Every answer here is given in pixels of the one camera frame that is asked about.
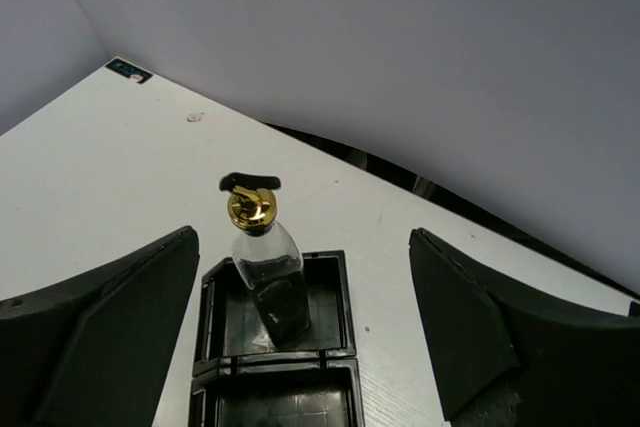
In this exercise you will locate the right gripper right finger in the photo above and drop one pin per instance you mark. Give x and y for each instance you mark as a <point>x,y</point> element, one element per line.
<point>506,354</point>

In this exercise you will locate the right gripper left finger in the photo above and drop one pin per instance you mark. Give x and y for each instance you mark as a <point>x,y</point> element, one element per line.
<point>95,349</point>

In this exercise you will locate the dark sauce glass bottle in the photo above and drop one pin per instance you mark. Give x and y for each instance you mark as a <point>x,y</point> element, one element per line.
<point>266,257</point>

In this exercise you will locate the black three-compartment tray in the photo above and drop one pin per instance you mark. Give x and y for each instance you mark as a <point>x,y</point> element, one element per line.
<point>242,378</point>

